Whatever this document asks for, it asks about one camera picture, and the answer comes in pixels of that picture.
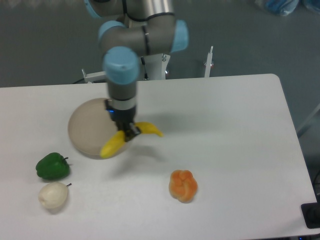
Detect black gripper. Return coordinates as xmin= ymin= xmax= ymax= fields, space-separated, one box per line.
xmin=104 ymin=98 xmax=141 ymax=142

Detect yellow banana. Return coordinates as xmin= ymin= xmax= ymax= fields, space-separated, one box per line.
xmin=99 ymin=121 xmax=164 ymax=159

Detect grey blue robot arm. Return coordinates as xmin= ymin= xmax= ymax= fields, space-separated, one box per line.
xmin=84 ymin=0 xmax=189 ymax=142

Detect beige round plate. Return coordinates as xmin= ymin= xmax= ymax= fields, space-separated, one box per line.
xmin=67 ymin=98 xmax=118 ymax=160

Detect orange knotted bread roll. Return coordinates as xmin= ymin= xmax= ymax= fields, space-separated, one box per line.
xmin=168 ymin=169 xmax=198 ymax=204

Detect green bell pepper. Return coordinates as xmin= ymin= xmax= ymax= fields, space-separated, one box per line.
xmin=35 ymin=152 xmax=71 ymax=180

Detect white pear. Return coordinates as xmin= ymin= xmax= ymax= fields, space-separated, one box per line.
xmin=38 ymin=181 xmax=72 ymax=209

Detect blue plastic bag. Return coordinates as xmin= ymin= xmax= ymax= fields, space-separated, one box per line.
xmin=262 ymin=0 xmax=300 ymax=17

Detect black device at edge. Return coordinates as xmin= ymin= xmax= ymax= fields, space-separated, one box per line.
xmin=301 ymin=202 xmax=320 ymax=229

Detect black cable on pedestal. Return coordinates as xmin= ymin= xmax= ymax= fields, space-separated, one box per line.
xmin=139 ymin=56 xmax=150 ymax=81

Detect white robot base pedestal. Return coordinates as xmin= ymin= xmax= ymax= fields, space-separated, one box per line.
xmin=138 ymin=53 xmax=171 ymax=81

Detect white metal post right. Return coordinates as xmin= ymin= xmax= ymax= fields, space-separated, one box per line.
xmin=204 ymin=45 xmax=214 ymax=78

